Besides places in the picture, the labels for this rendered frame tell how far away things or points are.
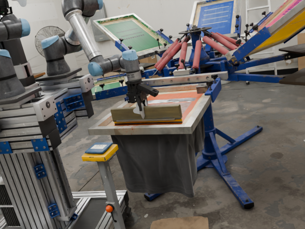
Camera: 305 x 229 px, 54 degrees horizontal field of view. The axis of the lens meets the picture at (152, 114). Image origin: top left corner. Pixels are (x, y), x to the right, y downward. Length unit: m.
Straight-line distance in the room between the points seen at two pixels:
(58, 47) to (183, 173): 1.09
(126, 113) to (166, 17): 4.79
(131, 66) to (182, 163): 0.58
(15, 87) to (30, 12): 5.12
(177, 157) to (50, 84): 0.97
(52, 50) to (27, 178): 0.81
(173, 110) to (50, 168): 0.89
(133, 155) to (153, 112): 0.29
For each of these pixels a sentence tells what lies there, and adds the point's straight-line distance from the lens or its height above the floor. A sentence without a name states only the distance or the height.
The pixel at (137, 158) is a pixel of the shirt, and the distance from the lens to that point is 1.72.
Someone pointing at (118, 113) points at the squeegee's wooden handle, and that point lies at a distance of 1.69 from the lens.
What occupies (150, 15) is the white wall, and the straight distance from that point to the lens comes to 6.45.
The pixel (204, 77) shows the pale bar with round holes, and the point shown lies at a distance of 2.19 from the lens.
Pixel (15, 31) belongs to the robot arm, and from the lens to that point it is 1.39.
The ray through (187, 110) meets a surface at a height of 0.95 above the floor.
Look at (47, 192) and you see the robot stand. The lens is 2.12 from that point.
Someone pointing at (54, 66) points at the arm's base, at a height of 1.31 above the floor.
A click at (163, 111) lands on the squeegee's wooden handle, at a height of 1.03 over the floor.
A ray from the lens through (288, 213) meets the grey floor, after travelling 2.47.
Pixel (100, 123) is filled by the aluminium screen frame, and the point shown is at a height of 0.99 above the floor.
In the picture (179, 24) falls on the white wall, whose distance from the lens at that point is 6.26.
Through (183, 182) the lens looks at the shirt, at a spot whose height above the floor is 0.61.
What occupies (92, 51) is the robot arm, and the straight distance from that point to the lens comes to 1.58.
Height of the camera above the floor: 1.52
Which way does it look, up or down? 18 degrees down
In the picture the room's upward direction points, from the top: 11 degrees counter-clockwise
